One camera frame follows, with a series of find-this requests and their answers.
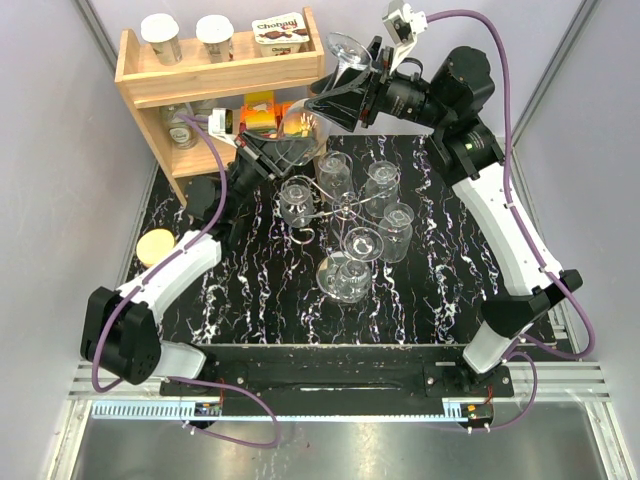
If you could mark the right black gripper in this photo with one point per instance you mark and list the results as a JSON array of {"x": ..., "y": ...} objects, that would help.
[{"x": 344, "y": 107}]

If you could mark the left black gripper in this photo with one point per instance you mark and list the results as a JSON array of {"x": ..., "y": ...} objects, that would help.
[{"x": 261, "y": 153}]

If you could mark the clear stemmed wine glass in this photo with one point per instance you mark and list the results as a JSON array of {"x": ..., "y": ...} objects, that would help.
[
  {"x": 361, "y": 246},
  {"x": 306, "y": 132}
]

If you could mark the ribbed goblet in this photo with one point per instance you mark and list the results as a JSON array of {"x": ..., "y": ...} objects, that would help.
[
  {"x": 296, "y": 202},
  {"x": 396, "y": 230},
  {"x": 381, "y": 187},
  {"x": 335, "y": 175}
]

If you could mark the chrome wine glass rack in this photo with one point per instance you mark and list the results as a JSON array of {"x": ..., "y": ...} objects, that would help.
[{"x": 369, "y": 226}]

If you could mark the round yellow wooden coaster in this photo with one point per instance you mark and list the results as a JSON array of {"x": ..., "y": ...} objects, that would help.
[{"x": 154, "y": 245}]

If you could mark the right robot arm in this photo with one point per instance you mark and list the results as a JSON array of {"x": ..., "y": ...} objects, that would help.
[{"x": 470, "y": 161}]

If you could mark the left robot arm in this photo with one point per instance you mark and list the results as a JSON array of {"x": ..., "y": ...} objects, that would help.
[{"x": 121, "y": 326}]

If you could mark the pink sponge box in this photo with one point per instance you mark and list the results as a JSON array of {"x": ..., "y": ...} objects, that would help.
[{"x": 260, "y": 113}]

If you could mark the Chobani yogurt tub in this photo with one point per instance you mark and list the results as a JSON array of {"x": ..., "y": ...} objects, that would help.
[{"x": 280, "y": 35}]

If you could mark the right clear glass bottle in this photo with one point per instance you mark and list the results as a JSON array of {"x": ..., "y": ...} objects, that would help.
[{"x": 204, "y": 108}]

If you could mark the clear glass bottle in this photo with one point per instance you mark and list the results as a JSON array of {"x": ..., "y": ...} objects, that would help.
[
  {"x": 204, "y": 108},
  {"x": 181, "y": 134}
]

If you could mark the left clear glass bottle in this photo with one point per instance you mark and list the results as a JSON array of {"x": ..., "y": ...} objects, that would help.
[{"x": 181, "y": 134}]

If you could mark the wooden two-tier shelf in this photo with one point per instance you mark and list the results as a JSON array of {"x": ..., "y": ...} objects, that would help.
[{"x": 145, "y": 85}]

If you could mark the right white lidded cup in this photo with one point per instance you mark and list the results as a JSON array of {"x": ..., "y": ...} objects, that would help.
[{"x": 215, "y": 32}]

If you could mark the white lidded cup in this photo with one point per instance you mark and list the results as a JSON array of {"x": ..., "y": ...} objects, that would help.
[
  {"x": 215, "y": 32},
  {"x": 161, "y": 30}
]

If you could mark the left white lidded cup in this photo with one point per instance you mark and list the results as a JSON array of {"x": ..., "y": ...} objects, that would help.
[{"x": 161, "y": 30}]

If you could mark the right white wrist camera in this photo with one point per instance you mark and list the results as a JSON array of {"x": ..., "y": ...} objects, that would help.
[{"x": 404, "y": 25}]

